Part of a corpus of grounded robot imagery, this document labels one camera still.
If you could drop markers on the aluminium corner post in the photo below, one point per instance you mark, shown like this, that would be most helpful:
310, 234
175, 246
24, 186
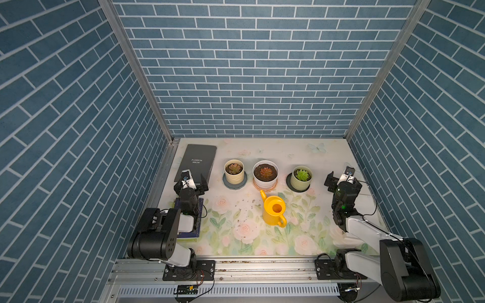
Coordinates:
114, 20
415, 15

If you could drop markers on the cream ribbed plant pot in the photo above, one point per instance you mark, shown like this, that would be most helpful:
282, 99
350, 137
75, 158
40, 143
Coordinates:
234, 179

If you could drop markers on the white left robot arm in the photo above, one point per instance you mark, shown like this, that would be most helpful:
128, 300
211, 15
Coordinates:
156, 234

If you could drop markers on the green plant pot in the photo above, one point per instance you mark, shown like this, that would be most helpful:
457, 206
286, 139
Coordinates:
305, 168

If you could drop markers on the grey-blue saucer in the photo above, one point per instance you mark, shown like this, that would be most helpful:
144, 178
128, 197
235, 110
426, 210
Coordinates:
235, 186

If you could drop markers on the red succulent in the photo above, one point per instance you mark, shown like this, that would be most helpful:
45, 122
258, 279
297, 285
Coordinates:
265, 173

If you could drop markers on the aluminium corner post right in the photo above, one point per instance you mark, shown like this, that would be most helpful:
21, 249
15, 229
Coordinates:
415, 15

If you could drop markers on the pink saucer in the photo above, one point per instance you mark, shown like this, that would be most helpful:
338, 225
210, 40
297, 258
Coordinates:
265, 189

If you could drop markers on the aluminium corner post left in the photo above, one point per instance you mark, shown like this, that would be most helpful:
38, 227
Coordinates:
114, 20

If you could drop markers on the navy blue book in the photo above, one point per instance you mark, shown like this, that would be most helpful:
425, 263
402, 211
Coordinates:
197, 227

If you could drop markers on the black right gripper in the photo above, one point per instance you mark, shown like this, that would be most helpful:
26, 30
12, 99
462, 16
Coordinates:
333, 181

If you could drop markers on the white plant pot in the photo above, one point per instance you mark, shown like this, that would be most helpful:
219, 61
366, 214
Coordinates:
262, 183

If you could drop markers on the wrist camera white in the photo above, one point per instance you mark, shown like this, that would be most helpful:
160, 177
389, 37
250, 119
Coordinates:
348, 175
188, 178

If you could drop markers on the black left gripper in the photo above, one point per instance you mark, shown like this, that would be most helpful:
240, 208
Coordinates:
199, 190

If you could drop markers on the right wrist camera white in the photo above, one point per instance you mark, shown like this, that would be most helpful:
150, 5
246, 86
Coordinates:
348, 175

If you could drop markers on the bright green succulent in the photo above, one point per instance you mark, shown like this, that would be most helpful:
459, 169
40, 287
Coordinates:
302, 175

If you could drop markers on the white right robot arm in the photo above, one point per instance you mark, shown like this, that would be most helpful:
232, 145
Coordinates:
402, 265

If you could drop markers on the yellow watering can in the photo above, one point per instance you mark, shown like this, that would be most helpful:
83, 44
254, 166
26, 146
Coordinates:
273, 210

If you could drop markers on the pink-green succulent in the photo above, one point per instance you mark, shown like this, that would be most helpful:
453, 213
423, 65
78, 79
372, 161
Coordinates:
234, 169

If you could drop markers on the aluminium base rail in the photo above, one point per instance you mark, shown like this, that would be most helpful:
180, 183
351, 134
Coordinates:
238, 277

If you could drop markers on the green circuit board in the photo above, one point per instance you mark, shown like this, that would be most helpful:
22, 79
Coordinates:
186, 290

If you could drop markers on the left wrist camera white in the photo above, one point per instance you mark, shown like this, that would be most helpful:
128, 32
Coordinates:
188, 178

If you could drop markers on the dark green saucer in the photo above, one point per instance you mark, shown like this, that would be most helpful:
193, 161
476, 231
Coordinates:
297, 185

